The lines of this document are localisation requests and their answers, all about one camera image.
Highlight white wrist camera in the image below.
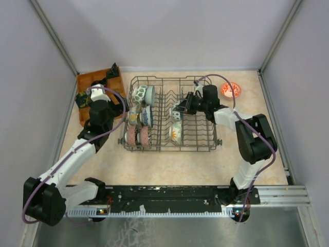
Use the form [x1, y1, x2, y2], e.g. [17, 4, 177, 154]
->
[89, 84, 110, 102]
[193, 80, 204, 98]

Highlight wooden compartment tray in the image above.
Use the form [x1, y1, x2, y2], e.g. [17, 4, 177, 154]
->
[77, 68, 126, 126]

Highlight grey wire dish rack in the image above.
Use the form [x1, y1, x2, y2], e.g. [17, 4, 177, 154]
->
[118, 76, 223, 152]

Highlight pink floral bowl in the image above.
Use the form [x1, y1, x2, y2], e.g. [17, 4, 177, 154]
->
[124, 126, 138, 147]

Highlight green striped bowl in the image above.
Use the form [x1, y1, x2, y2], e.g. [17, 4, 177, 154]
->
[144, 86, 156, 107]

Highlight dark green folded tie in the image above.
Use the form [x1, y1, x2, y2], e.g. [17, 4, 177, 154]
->
[106, 63, 120, 79]

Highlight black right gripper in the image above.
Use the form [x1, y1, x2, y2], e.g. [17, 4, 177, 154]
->
[174, 92, 209, 115]

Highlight blue rose pattern bowl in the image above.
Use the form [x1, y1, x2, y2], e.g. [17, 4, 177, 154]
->
[140, 105, 154, 128]

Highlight yellow blue swirl bowl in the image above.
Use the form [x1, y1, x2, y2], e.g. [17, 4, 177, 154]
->
[127, 105, 140, 125]

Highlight red coral pattern bowl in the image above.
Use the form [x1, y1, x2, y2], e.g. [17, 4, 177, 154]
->
[220, 82, 242, 99]

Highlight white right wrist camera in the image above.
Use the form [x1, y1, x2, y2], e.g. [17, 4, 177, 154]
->
[193, 80, 204, 98]

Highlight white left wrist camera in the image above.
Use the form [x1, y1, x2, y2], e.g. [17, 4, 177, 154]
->
[89, 84, 110, 102]

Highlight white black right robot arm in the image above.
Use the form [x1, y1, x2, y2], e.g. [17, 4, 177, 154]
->
[173, 85, 278, 205]

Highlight blue diamond pattern bowl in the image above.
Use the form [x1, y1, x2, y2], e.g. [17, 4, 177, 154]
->
[170, 100, 183, 121]

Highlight teal yellow-flower folded tie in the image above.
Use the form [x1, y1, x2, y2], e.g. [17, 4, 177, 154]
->
[75, 92, 91, 109]

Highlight green leaf pattern bowl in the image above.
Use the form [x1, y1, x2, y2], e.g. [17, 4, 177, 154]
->
[132, 85, 148, 103]

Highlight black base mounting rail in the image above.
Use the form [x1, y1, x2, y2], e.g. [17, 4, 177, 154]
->
[90, 185, 260, 221]

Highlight dark leaf pattern bowl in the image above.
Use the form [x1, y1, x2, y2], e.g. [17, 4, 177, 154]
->
[139, 126, 151, 148]

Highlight orange flower green leaf bowl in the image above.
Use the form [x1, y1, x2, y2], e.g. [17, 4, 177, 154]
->
[169, 121, 182, 145]

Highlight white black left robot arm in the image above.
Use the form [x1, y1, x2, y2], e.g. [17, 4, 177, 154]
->
[22, 93, 129, 226]

